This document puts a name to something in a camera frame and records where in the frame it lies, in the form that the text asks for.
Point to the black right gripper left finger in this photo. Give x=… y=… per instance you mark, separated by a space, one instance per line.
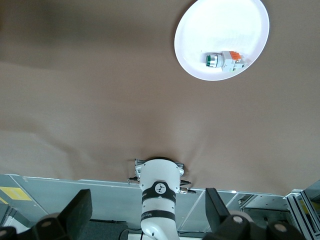
x=75 y=212

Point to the aluminium frame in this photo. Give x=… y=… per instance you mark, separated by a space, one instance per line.
x=300 y=207

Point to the white green push-button switch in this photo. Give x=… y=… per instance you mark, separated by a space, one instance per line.
x=225 y=61

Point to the pale pink round plate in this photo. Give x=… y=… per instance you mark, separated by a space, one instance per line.
x=220 y=25

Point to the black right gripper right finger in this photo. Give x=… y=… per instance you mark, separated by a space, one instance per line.
x=216 y=212

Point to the aluminium table edge rail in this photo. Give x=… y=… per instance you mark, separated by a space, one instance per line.
x=112 y=182

